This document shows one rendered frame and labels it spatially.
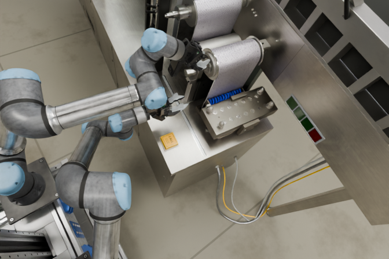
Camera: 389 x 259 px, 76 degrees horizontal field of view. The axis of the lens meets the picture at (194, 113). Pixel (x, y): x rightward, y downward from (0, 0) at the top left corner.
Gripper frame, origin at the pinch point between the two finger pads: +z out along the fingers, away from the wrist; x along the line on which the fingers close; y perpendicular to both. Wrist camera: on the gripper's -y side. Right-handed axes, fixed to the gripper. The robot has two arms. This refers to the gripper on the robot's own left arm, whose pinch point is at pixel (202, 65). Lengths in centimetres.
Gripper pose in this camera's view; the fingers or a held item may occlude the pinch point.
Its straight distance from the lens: 111.5
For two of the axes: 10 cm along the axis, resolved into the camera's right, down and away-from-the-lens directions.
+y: 7.1, -5.6, -4.3
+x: -4.5, -8.3, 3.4
